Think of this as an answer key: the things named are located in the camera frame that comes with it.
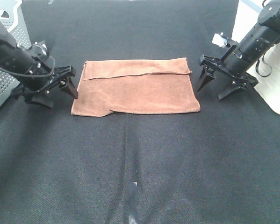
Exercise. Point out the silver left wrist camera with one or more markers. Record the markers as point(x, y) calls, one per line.
point(42, 46)

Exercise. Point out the brown microfiber towel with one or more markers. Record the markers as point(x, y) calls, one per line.
point(135, 86)

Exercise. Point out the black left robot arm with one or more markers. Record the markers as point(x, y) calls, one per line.
point(6, 55)

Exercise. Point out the grey perforated laundry basket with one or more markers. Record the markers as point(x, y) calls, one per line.
point(11, 17)

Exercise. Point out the pale green storage box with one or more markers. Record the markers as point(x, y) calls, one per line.
point(268, 74)

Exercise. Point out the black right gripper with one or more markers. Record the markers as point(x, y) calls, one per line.
point(211, 64)

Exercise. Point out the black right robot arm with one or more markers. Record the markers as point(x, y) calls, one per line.
point(240, 56)

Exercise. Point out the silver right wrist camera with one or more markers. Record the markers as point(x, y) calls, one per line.
point(222, 41)

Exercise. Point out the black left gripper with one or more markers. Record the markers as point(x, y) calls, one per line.
point(41, 76)

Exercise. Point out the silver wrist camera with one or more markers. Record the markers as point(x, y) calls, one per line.
point(222, 41)
point(42, 46)

